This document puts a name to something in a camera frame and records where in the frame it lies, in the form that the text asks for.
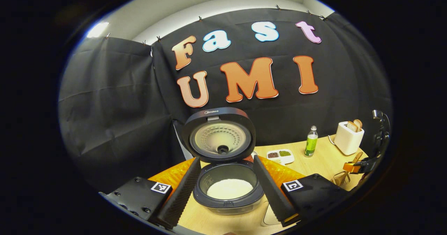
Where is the black and silver rice cooker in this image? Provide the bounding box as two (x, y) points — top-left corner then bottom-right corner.
(182, 107), (265, 215)

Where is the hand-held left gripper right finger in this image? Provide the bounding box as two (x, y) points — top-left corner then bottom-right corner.
(252, 155), (350, 228)

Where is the clear glass container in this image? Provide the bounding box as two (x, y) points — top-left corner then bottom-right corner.
(261, 202), (284, 227)

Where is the green drink bottle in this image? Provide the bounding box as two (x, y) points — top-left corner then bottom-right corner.
(304, 125), (318, 157)

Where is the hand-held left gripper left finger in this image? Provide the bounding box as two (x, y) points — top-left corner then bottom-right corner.
(101, 157), (202, 230)

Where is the ceiling light panel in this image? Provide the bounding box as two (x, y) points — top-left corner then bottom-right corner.
(86, 22), (110, 38)

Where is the wooden spoon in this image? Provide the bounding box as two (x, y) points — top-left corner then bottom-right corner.
(339, 152), (364, 185)

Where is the white divided bean dish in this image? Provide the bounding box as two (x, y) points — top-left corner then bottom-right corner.
(266, 149), (295, 165)

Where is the heap of white rice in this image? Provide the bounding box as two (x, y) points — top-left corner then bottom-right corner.
(207, 179), (254, 200)

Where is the white toaster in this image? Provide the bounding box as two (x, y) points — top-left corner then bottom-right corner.
(335, 121), (365, 155)

